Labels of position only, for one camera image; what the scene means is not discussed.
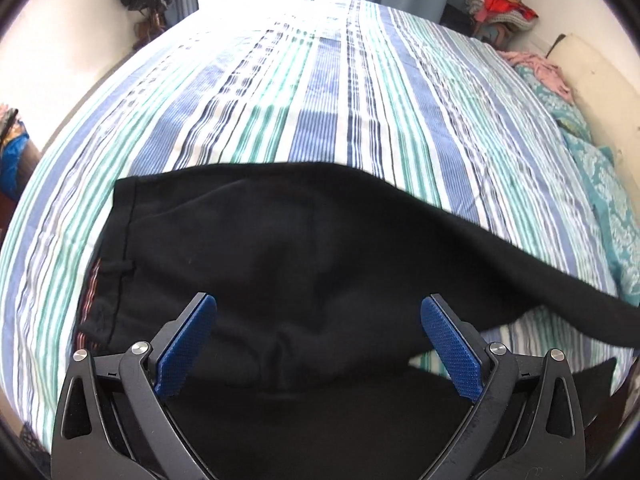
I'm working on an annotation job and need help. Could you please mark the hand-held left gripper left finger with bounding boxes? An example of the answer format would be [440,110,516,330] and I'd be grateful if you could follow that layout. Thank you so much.
[50,292,218,480]

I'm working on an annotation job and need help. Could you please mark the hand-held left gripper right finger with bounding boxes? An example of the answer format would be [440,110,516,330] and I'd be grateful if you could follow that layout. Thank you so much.
[420,293,587,480]

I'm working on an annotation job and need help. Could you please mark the black pants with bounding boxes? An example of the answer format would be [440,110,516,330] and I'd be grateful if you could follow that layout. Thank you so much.
[75,160,640,480]

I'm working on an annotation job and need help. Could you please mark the brown wooden cabinet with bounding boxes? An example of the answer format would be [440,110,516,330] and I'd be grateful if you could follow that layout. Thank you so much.
[0,142,42,233]

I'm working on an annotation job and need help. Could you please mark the teal patterned blanket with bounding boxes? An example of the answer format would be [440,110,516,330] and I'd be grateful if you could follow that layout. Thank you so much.
[515,62,640,306]

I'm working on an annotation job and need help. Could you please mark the blue cloth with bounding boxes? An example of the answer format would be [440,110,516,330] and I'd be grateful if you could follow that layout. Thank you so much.
[0,132,32,196]

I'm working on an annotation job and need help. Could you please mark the striped bed sheet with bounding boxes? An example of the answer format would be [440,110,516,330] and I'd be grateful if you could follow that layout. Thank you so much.
[0,0,626,436]

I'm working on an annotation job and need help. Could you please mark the stack of folded clothes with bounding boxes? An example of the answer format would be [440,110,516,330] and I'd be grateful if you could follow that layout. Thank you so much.
[0,104,22,137]

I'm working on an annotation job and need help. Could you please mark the pink cloth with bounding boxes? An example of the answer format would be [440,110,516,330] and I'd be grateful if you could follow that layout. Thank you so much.
[500,51,573,103]

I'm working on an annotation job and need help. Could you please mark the cream headboard cushion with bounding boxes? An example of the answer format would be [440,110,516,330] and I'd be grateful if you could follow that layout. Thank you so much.
[547,34,640,171]

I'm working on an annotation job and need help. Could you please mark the dark stand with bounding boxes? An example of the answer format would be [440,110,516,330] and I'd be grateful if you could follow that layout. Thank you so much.
[442,4,477,37]

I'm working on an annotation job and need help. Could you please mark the pile of colourful clothes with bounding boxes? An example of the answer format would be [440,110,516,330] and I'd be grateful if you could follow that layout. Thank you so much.
[467,0,540,37]

